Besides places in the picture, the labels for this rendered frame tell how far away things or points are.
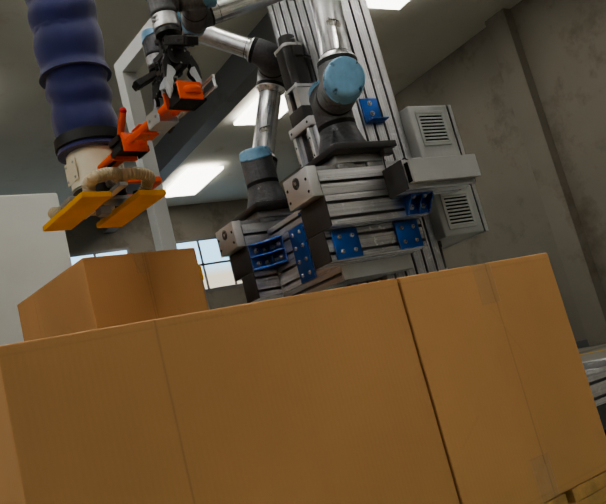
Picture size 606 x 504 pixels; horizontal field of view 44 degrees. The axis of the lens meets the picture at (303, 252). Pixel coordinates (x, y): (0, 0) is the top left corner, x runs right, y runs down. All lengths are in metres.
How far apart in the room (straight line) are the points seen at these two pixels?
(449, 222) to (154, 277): 0.98
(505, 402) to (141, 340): 0.63
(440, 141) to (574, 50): 6.26
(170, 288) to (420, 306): 1.37
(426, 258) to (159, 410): 1.67
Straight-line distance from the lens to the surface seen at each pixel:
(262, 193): 2.58
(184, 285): 2.45
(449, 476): 1.16
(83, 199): 2.33
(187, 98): 2.02
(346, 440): 1.03
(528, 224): 9.22
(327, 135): 2.20
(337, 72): 2.10
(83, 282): 2.33
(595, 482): 1.42
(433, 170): 2.16
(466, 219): 2.56
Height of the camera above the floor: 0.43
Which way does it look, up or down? 10 degrees up
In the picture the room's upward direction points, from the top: 15 degrees counter-clockwise
